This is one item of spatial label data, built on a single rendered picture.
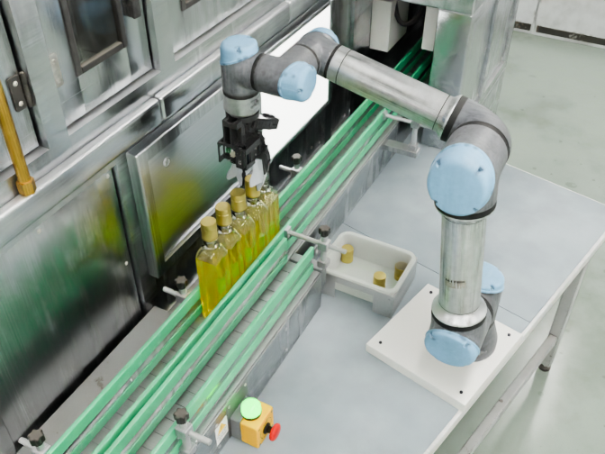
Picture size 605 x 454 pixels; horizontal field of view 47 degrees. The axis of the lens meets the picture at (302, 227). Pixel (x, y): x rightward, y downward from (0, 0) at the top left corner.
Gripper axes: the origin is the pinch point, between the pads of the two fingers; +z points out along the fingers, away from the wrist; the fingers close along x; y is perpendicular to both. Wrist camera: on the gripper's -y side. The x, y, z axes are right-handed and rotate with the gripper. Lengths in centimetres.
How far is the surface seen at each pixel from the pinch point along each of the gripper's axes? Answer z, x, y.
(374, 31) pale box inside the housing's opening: 9, -14, -104
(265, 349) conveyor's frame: 27.8, 15.0, 21.6
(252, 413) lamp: 31, 20, 36
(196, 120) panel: -13.7, -12.3, 1.9
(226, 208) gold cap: -0.8, 0.8, 11.9
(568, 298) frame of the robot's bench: 76, 73, -80
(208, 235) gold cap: 1.8, 0.5, 18.8
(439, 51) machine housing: 5, 13, -93
